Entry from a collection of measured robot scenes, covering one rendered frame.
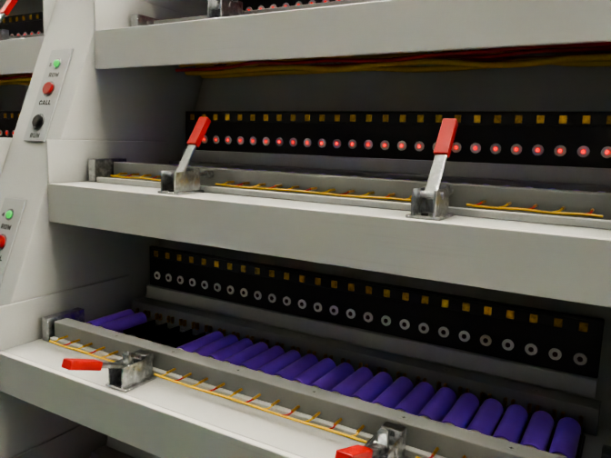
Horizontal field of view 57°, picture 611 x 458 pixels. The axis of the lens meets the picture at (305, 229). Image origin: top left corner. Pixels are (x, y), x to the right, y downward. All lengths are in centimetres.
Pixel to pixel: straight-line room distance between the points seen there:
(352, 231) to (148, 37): 36
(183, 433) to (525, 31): 43
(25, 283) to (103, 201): 14
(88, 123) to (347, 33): 35
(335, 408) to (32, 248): 40
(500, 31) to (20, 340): 59
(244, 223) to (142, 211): 13
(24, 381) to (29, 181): 23
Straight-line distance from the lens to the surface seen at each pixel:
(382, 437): 44
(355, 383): 55
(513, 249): 42
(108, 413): 59
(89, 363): 55
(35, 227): 72
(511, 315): 56
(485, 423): 50
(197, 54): 65
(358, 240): 46
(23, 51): 88
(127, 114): 80
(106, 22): 78
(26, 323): 73
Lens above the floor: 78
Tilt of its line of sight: 10 degrees up
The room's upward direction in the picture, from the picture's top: 12 degrees clockwise
